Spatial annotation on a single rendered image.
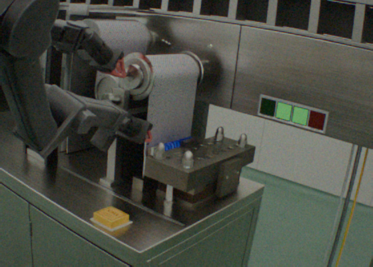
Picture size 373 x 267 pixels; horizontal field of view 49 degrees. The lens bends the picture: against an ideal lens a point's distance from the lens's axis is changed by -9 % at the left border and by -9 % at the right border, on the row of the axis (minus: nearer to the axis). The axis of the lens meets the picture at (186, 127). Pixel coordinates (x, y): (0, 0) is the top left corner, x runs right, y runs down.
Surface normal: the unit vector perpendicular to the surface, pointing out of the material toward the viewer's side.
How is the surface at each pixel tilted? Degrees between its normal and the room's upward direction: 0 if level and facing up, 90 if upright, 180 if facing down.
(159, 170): 90
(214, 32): 90
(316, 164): 90
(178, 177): 90
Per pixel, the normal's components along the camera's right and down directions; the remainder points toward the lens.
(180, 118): 0.80, 0.25
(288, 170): -0.59, 0.15
